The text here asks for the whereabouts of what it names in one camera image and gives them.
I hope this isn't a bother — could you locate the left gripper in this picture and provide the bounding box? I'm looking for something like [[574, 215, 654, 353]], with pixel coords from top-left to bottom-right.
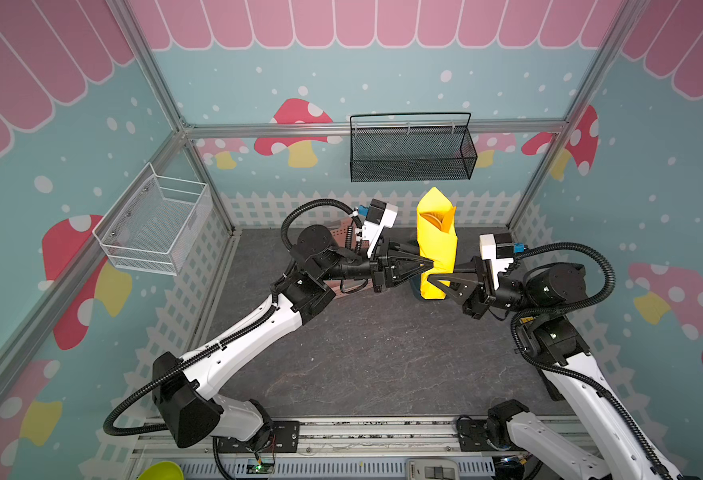
[[318, 237, 433, 294]]

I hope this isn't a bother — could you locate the yellow paper napkin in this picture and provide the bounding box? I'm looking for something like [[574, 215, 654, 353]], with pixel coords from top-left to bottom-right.
[[417, 187, 457, 300]]

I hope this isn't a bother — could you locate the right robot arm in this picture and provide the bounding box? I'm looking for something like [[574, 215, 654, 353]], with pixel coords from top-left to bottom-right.
[[427, 234, 683, 479]]

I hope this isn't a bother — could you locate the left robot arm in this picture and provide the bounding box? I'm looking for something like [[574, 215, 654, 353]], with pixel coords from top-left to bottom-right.
[[103, 198, 433, 452]]

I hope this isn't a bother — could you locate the dark teal plastic tray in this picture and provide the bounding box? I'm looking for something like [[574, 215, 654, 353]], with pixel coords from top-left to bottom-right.
[[409, 275, 423, 301]]

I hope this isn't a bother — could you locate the pink perforated plastic basket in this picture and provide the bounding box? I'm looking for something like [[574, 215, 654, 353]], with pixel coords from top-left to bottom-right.
[[328, 218, 355, 248]]

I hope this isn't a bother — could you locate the green round object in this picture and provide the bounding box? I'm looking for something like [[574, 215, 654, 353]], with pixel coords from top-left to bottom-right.
[[137, 461, 185, 480]]

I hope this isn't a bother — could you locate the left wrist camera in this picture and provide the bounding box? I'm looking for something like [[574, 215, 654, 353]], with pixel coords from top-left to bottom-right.
[[357, 199, 399, 259]]

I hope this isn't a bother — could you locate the black wire mesh wall basket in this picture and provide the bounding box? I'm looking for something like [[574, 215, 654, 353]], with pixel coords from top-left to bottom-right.
[[349, 111, 479, 183]]

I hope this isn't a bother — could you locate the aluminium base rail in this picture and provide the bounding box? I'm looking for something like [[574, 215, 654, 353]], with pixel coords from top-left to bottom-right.
[[123, 416, 537, 479]]

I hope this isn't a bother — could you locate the white wire mesh wall basket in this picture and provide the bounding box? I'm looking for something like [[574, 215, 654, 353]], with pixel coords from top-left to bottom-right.
[[93, 164, 213, 276]]

